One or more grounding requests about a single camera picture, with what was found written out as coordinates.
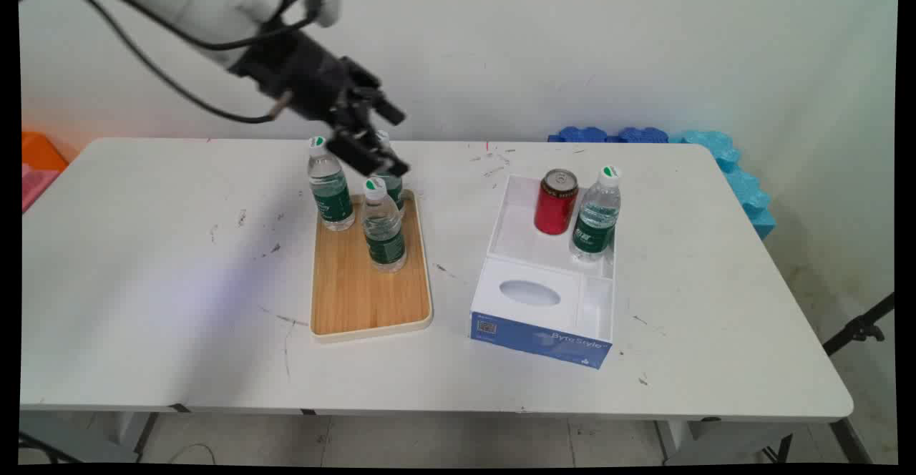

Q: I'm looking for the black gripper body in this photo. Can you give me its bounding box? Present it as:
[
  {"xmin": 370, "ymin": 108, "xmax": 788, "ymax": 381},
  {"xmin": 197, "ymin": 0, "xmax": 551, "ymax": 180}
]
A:
[{"xmin": 228, "ymin": 28, "xmax": 361, "ymax": 124}]

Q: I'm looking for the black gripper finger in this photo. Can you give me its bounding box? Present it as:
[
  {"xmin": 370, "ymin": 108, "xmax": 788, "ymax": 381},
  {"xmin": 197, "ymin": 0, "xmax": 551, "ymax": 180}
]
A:
[
  {"xmin": 326, "ymin": 126, "xmax": 411, "ymax": 177},
  {"xmin": 342, "ymin": 57, "xmax": 408, "ymax": 127}
]

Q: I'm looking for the clear water bottle green label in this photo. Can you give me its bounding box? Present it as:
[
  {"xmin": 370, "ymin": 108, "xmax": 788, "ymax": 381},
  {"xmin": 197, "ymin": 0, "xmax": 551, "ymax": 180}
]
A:
[
  {"xmin": 375, "ymin": 129, "xmax": 406, "ymax": 220},
  {"xmin": 569, "ymin": 165, "xmax": 622, "ymax": 263},
  {"xmin": 307, "ymin": 136, "xmax": 356, "ymax": 232},
  {"xmin": 360, "ymin": 177, "xmax": 408, "ymax": 273}
]

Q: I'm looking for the wooden tray cream rim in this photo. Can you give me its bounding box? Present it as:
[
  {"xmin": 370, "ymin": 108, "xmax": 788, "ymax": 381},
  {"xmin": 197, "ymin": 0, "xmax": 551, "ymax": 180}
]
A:
[{"xmin": 309, "ymin": 189, "xmax": 434, "ymax": 345}]

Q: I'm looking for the red soda can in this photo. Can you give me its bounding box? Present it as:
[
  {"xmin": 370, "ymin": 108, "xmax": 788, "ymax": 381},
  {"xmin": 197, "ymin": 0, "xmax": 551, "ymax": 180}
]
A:
[{"xmin": 534, "ymin": 168, "xmax": 579, "ymax": 236}]

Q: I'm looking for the white and blue cardboard box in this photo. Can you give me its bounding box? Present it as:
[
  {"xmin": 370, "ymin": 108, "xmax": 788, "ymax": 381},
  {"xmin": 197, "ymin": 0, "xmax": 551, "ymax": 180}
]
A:
[{"xmin": 469, "ymin": 172, "xmax": 618, "ymax": 370}]

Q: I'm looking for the orange plastic bin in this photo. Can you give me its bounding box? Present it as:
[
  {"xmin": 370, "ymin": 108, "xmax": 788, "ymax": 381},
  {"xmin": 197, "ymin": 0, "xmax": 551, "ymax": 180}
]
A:
[{"xmin": 21, "ymin": 132, "xmax": 70, "ymax": 172}]

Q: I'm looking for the pink plastic bin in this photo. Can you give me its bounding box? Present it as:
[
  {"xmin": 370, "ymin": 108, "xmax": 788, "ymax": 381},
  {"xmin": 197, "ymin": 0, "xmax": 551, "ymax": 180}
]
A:
[{"xmin": 21, "ymin": 164, "xmax": 62, "ymax": 212}]

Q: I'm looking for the black table leg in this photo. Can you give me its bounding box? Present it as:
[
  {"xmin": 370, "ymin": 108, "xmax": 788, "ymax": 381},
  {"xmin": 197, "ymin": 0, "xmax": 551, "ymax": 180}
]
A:
[
  {"xmin": 830, "ymin": 419, "xmax": 875, "ymax": 465},
  {"xmin": 131, "ymin": 412, "xmax": 160, "ymax": 456}
]

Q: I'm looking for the light blue foam mat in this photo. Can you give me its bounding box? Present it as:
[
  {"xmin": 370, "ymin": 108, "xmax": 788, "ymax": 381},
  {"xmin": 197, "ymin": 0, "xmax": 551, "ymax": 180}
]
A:
[{"xmin": 669, "ymin": 129, "xmax": 777, "ymax": 241}]

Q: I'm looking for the black tripod stand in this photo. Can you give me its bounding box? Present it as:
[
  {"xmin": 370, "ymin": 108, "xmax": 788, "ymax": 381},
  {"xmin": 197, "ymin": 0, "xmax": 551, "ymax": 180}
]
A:
[{"xmin": 823, "ymin": 293, "xmax": 895, "ymax": 358}]

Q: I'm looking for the black cable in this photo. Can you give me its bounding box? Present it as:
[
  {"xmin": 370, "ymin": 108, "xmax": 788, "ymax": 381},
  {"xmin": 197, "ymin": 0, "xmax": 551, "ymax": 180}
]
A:
[
  {"xmin": 18, "ymin": 0, "xmax": 294, "ymax": 125},
  {"xmin": 18, "ymin": 0, "xmax": 319, "ymax": 52}
]

